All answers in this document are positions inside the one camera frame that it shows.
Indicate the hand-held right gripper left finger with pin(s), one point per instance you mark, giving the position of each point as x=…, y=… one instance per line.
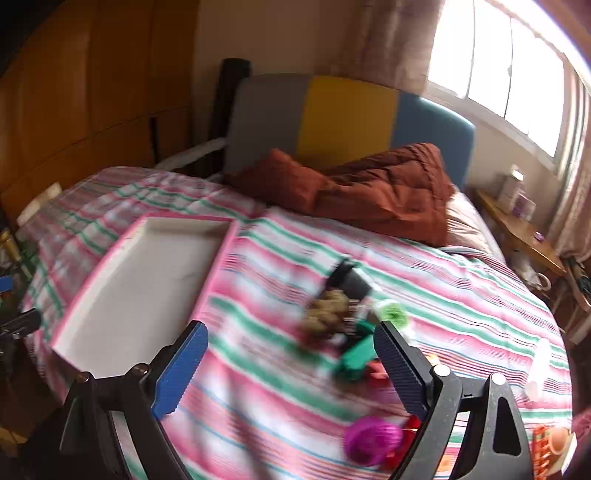
x=180, y=369

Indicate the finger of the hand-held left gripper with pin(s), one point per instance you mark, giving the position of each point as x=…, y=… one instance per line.
x=21, y=323

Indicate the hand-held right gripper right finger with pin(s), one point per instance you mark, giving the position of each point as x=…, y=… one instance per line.
x=399, y=367

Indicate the red puzzle piece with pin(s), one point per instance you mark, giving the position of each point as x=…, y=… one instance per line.
x=378, y=374

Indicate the green plastic spool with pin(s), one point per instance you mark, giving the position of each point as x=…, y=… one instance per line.
x=358, y=357

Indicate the small red plastic piece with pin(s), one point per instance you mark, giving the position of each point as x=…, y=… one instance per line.
x=406, y=438

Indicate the pink rimmed white tray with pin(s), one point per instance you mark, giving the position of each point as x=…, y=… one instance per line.
x=138, y=286

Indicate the orange building block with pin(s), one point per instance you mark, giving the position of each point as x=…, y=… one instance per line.
x=432, y=359

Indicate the white bottle green label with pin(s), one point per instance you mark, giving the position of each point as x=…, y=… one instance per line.
x=392, y=311

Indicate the magenta mesh hat toy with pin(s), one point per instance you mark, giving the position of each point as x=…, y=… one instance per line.
x=369, y=438

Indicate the brown toy figure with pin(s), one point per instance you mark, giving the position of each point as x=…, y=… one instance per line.
x=325, y=311

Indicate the dark grey cylinder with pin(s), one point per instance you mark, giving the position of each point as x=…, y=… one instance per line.
x=353, y=281

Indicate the white plastic tube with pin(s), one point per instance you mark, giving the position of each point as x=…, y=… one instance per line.
x=538, y=369

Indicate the striped pink green blanket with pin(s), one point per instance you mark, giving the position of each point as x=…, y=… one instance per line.
x=277, y=258

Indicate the beige pillow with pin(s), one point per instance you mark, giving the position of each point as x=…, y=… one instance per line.
x=466, y=221

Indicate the orange ridged toy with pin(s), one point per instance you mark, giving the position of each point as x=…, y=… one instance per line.
x=549, y=447

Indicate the brown quilted duvet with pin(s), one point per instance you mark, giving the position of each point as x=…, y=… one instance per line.
x=392, y=194

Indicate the wooden nightstand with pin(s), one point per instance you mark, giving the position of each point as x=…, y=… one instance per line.
x=526, y=235

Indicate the purple white box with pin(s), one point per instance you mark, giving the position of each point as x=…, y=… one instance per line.
x=524, y=207

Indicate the white carton box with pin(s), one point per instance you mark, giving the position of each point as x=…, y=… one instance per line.
x=509, y=187

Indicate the brown pillow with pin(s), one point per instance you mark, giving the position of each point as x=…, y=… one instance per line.
x=281, y=180

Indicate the white bar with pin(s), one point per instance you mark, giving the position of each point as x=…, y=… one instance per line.
x=194, y=154

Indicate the beige patterned curtain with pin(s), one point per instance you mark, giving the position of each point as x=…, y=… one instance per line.
x=577, y=207
x=392, y=41

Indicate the wooden wardrobe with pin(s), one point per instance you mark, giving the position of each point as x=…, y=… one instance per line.
x=92, y=92

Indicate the brown quilted blanket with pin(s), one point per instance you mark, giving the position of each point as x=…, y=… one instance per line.
x=346, y=115

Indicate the window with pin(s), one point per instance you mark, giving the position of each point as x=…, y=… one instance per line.
x=498, y=69

